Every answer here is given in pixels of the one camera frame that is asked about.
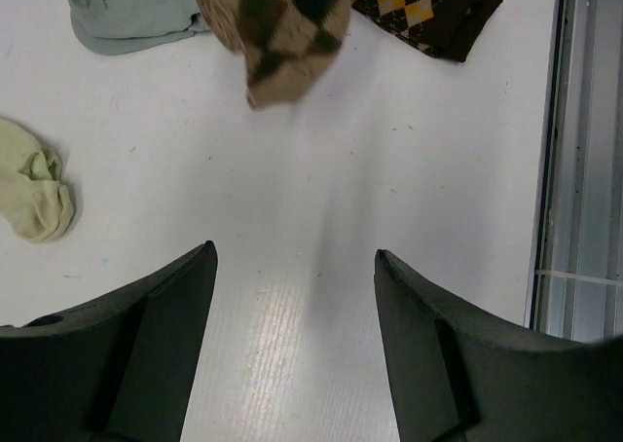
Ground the tan brown argyle sock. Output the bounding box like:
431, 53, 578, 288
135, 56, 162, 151
197, 0, 351, 109

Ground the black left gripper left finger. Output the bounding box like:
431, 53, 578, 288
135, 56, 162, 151
1, 242, 217, 441

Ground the aluminium frame rail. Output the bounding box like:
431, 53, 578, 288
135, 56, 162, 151
525, 0, 622, 343

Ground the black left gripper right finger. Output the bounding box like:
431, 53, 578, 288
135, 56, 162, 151
374, 250, 622, 441

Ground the cream ankle sock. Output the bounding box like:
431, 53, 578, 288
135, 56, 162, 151
1, 119, 74, 243

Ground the dark brown argyle sock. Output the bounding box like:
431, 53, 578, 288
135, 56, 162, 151
352, 0, 504, 63

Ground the grey ankle sock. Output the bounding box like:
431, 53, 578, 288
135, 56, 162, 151
68, 0, 209, 55

